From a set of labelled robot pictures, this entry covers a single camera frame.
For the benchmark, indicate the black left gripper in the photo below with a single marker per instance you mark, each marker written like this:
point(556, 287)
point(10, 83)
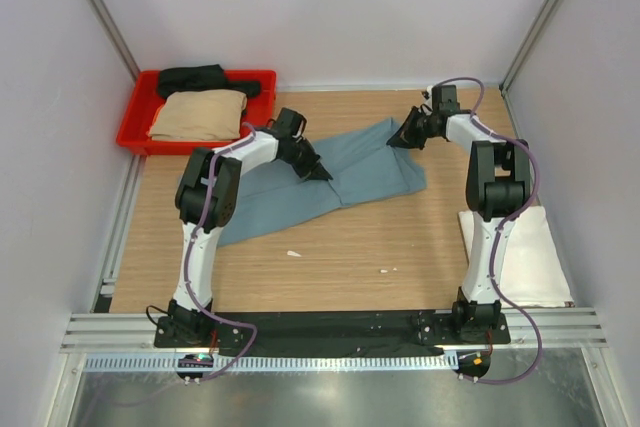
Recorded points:
point(312, 170)

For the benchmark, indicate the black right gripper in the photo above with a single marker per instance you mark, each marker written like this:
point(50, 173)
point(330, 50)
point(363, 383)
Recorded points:
point(405, 137)

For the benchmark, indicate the blue t-shirt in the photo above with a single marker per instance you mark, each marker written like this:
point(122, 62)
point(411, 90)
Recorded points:
point(364, 168)

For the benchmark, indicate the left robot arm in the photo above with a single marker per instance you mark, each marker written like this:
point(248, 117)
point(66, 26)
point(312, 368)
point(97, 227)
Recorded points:
point(206, 199)

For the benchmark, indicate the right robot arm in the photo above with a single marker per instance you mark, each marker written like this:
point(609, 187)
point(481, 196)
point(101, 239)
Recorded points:
point(498, 186)

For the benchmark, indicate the beige folded t-shirt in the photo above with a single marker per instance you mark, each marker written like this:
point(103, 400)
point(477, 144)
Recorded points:
point(208, 116)

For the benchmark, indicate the black t-shirt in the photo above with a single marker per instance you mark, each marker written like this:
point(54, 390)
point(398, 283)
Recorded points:
point(202, 78)

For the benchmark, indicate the white folded t-shirt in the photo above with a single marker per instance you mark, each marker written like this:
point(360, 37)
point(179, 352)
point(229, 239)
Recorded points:
point(527, 269)

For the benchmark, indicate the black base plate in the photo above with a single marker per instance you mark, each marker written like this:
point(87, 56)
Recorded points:
point(327, 330)

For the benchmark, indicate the slotted cable duct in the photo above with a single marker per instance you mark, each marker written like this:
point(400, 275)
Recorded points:
point(199, 362)

